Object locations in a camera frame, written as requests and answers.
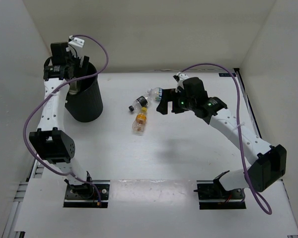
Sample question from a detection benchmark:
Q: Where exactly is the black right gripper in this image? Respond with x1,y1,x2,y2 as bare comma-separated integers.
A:
156,88,196,115

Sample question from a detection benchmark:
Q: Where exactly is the large clear bottle orange label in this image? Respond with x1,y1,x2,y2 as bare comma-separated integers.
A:
69,81,80,95

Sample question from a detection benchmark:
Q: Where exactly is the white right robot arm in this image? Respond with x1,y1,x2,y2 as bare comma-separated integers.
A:
156,73,287,198

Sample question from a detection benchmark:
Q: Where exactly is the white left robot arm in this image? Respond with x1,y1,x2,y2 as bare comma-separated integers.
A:
23,36,103,198

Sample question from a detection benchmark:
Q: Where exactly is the black plastic bin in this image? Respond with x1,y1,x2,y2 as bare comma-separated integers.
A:
65,76,103,122

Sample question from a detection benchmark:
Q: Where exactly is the clear bottle blue label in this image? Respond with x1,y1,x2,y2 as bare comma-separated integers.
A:
147,87,162,102

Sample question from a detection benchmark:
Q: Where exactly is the clear bottle black label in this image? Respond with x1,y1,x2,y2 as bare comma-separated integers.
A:
128,95,151,113

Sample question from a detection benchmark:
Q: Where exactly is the clear bottle yellow cap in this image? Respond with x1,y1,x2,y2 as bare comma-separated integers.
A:
132,107,148,134

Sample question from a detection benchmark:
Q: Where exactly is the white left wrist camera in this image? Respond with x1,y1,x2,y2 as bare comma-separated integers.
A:
68,35,85,55

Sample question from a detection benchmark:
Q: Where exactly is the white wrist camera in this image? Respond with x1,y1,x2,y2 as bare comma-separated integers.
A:
173,72,189,92
68,35,85,55

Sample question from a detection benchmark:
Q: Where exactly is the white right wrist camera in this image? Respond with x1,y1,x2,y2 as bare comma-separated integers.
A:
173,72,189,92

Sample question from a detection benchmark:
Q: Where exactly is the aluminium frame rail right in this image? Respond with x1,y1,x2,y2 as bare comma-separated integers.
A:
233,67,298,238

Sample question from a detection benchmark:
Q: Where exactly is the aluminium frame rail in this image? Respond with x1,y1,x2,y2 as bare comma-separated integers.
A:
1,159,44,238
233,67,298,238

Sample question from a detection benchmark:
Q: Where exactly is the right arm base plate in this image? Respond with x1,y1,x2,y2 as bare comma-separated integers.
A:
194,180,246,210

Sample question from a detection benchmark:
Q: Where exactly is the aluminium frame rail left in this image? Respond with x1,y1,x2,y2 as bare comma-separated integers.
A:
1,159,44,238

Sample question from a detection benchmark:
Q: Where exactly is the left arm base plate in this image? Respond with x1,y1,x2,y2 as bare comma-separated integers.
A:
63,180,110,208

